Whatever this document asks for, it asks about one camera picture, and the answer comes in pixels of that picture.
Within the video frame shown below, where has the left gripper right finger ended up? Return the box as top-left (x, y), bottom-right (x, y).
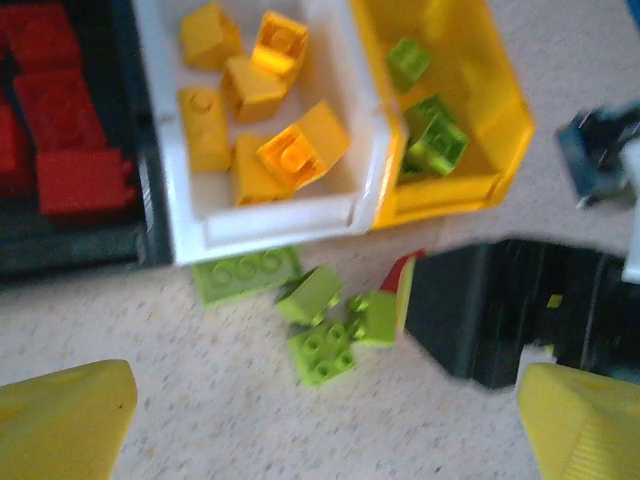
top-left (517, 362), bottom-right (640, 480)

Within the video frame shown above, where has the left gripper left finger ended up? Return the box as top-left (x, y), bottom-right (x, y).
top-left (0, 358), bottom-right (139, 480)

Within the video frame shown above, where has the red lego brick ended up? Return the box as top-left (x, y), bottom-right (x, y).
top-left (0, 2), bottom-right (84, 71)
top-left (12, 67), bottom-right (109, 151)
top-left (34, 147), bottom-right (139, 229)
top-left (379, 249), bottom-right (426, 301)

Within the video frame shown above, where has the yellow lego brick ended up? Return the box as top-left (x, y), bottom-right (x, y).
top-left (249, 9), bottom-right (310, 84)
top-left (230, 132), bottom-right (291, 207)
top-left (178, 2), bottom-right (246, 71)
top-left (177, 85), bottom-right (234, 175)
top-left (255, 99), bottom-right (351, 192)
top-left (219, 54), bottom-right (291, 125)

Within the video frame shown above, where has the white plastic bin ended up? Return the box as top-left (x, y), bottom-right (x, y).
top-left (130, 0), bottom-right (409, 266)

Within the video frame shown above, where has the long green lego brick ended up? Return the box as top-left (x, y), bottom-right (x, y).
top-left (192, 245), bottom-right (304, 309)

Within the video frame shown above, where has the black plastic bin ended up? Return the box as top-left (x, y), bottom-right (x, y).
top-left (0, 0), bottom-right (174, 286)

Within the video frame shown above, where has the yellow plastic bin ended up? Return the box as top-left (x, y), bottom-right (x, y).
top-left (349, 0), bottom-right (536, 231)

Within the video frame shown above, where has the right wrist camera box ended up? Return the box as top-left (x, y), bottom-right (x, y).
top-left (554, 102), bottom-right (640, 209)

